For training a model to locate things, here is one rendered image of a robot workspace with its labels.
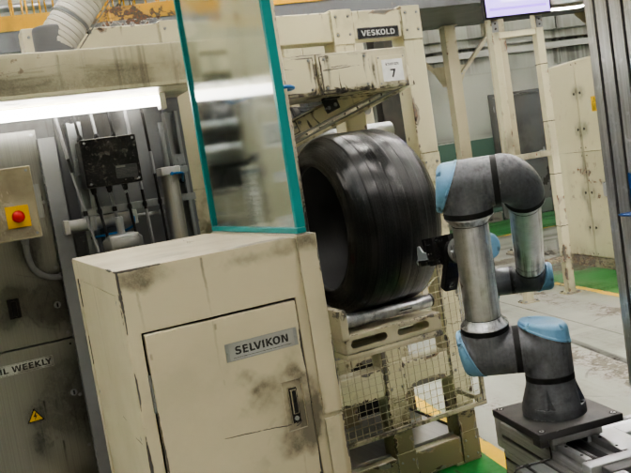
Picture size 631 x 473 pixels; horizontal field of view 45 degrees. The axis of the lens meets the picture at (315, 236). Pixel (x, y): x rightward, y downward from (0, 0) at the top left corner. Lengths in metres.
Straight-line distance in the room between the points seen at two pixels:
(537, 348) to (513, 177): 0.41
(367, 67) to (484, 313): 1.27
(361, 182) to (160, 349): 1.05
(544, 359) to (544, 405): 0.11
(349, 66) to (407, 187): 0.65
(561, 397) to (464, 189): 0.55
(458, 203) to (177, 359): 0.73
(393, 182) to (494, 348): 0.68
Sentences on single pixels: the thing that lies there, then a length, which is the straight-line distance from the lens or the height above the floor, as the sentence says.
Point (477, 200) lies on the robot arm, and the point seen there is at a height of 1.26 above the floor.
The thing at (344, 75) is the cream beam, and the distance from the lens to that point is 2.79.
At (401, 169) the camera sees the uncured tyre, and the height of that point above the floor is 1.34.
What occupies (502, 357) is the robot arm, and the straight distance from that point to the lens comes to 1.89.
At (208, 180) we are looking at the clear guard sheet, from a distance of 1.99.
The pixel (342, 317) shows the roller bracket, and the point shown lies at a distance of 2.33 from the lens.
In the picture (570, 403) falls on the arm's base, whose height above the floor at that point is 0.76.
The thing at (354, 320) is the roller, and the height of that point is 0.90.
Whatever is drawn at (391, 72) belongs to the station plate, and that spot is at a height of 1.69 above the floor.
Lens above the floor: 1.40
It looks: 5 degrees down
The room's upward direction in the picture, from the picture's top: 9 degrees counter-clockwise
